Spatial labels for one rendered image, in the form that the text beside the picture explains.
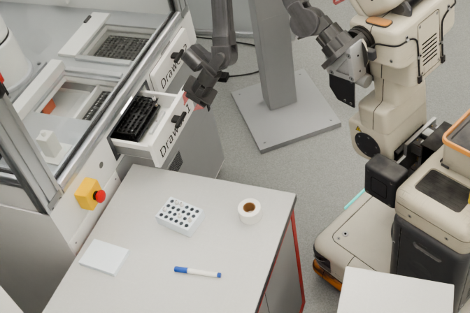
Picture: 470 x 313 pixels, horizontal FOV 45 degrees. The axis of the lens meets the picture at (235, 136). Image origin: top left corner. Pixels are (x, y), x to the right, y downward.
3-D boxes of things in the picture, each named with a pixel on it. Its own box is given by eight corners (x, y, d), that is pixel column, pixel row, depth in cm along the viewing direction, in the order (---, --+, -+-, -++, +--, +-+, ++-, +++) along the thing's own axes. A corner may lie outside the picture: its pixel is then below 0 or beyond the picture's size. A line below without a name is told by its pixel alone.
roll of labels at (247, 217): (238, 224, 172) (236, 216, 169) (241, 205, 176) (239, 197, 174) (261, 225, 170) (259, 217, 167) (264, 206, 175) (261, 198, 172)
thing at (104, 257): (130, 252, 170) (129, 249, 169) (115, 277, 165) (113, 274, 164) (96, 241, 175) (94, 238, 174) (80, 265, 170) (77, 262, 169)
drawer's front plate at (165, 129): (194, 107, 202) (188, 84, 195) (160, 168, 184) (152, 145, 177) (189, 107, 203) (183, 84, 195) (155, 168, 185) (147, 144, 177)
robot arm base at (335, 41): (337, 57, 148) (366, 35, 153) (317, 33, 149) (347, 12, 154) (322, 70, 157) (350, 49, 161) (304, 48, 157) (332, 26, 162)
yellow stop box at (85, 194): (106, 193, 177) (98, 179, 172) (95, 212, 173) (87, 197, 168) (92, 191, 179) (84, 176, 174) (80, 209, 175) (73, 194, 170)
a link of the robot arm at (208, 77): (215, 79, 166) (226, 70, 170) (198, 62, 167) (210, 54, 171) (206, 92, 172) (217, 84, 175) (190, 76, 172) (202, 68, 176)
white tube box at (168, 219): (205, 216, 175) (203, 209, 173) (190, 237, 171) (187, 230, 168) (173, 203, 181) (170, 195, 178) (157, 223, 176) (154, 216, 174)
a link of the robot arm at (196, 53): (226, 59, 163) (238, 55, 171) (198, 30, 164) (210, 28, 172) (201, 88, 168) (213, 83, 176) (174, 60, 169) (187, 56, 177)
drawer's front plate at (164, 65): (191, 49, 227) (185, 26, 219) (161, 98, 209) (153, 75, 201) (187, 49, 228) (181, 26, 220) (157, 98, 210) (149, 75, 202)
